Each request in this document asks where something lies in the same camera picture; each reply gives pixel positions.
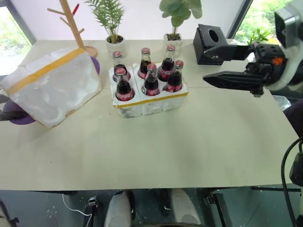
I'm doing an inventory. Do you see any glass cola bottle red cap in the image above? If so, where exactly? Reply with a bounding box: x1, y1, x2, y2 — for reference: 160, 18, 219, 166
141, 63, 160, 96
156, 45, 177, 82
137, 47, 153, 79
112, 51, 132, 81
114, 67, 136, 102
164, 60, 185, 93

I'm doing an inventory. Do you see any white foam crate yellow tape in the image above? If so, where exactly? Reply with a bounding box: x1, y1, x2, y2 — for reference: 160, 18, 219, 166
108, 61, 189, 118

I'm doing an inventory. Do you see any dark purple rounded object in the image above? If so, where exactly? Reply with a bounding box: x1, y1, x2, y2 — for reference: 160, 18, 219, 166
282, 98, 303, 138

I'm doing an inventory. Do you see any thin white cable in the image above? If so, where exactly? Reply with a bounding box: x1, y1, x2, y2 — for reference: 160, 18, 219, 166
62, 193, 93, 227

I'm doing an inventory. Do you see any palm plant in white pot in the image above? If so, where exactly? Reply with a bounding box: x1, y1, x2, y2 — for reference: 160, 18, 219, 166
84, 0, 127, 58

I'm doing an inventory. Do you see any white foam box yellow tape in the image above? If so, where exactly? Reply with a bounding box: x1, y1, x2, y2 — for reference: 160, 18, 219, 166
0, 46, 103, 129

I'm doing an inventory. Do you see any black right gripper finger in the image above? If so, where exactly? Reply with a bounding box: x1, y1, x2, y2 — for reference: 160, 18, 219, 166
203, 70, 265, 98
203, 44, 256, 61

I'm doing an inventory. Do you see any white rounded shape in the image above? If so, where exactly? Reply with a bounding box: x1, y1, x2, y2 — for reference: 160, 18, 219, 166
104, 190, 133, 227
170, 188, 202, 227

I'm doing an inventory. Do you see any black tissue box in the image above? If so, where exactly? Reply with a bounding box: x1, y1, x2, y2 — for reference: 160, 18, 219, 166
192, 23, 229, 65

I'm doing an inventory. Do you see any clear plastic bag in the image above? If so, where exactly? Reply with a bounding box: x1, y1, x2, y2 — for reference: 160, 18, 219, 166
272, 94, 291, 111

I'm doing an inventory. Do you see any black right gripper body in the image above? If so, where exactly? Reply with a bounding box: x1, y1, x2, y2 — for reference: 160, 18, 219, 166
245, 42, 289, 87

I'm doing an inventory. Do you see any purple round disc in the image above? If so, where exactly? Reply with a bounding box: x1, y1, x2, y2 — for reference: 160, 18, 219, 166
90, 56, 101, 76
4, 100, 36, 126

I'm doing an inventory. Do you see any grey metal table leg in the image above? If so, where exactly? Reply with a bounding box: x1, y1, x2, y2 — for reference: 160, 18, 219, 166
203, 189, 235, 227

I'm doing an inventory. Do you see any wooden branch stand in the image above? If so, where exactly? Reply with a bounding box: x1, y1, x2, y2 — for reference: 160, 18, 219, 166
47, 0, 98, 58

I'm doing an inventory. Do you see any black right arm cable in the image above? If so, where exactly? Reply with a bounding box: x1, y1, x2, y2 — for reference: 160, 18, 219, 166
281, 137, 303, 227

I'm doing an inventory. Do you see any round-leaf plant in white pot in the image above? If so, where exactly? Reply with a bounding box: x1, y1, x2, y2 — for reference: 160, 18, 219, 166
159, 0, 203, 57

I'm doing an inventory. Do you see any black table clamp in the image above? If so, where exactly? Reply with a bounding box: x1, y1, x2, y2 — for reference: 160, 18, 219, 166
84, 195, 99, 216

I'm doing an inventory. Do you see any small green leafy plant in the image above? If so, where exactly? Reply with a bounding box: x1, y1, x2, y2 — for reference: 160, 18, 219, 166
247, 28, 271, 46

